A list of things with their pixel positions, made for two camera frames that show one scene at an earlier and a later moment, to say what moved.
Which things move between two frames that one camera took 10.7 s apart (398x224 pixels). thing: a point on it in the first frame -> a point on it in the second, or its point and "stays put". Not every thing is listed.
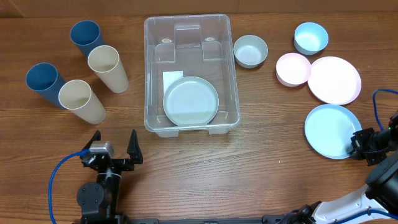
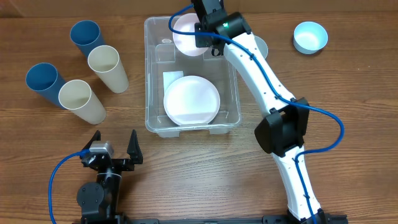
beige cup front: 76,96 stays put
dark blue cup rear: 85,35 stays put
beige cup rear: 106,61 stays put
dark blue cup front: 44,78 stays put
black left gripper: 134,150 stays put
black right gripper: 360,152 -> 199,41
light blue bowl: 310,38 stays put
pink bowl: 293,69 -> 186,44
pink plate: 334,81 -> 191,100
